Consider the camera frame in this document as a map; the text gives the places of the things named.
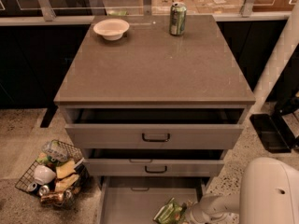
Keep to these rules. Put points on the white bowl on counter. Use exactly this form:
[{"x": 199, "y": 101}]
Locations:
[{"x": 111, "y": 29}]

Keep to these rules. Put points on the middle grey drawer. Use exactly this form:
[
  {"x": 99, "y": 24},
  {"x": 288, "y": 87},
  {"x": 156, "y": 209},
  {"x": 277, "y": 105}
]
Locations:
[{"x": 154, "y": 162}]

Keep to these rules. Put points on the clear plastic bottle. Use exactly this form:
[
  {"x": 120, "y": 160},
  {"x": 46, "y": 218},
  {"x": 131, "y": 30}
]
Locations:
[{"x": 55, "y": 151}]

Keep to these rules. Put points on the top grey drawer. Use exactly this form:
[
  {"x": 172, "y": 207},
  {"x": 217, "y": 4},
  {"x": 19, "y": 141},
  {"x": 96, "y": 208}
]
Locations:
[{"x": 154, "y": 128}]

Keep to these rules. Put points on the black wire basket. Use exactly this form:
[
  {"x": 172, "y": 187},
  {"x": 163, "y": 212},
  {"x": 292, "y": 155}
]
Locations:
[{"x": 56, "y": 176}]

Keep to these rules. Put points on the green soda can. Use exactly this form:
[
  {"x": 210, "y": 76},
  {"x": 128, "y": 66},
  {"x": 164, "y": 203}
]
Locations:
[{"x": 178, "y": 12}]

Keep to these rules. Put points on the silver can in basket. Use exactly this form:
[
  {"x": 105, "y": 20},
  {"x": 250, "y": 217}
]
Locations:
[{"x": 43, "y": 190}]

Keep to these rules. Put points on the green jalapeno chip bag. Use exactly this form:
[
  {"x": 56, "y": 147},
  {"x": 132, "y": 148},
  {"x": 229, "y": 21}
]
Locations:
[{"x": 171, "y": 213}]

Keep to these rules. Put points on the yellow sponge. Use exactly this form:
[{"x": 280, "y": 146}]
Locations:
[{"x": 65, "y": 170}]

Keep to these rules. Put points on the grey drawer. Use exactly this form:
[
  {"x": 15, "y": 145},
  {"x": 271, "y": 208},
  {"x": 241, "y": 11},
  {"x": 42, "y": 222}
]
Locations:
[
  {"x": 154, "y": 162},
  {"x": 136, "y": 200},
  {"x": 154, "y": 128}
]

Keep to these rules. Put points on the brown chip bag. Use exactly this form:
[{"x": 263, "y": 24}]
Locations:
[{"x": 56, "y": 198}]

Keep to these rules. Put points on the white bowl in basket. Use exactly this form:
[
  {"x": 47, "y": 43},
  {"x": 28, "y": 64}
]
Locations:
[{"x": 43, "y": 175}]

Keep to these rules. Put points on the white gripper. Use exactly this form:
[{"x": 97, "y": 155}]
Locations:
[{"x": 193, "y": 216}]

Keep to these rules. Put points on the grey drawer cabinet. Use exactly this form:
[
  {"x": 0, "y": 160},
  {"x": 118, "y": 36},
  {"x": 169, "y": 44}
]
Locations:
[{"x": 149, "y": 68}]

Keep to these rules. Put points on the bottom grey drawer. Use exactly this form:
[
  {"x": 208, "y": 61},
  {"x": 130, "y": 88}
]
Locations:
[{"x": 136, "y": 200}]

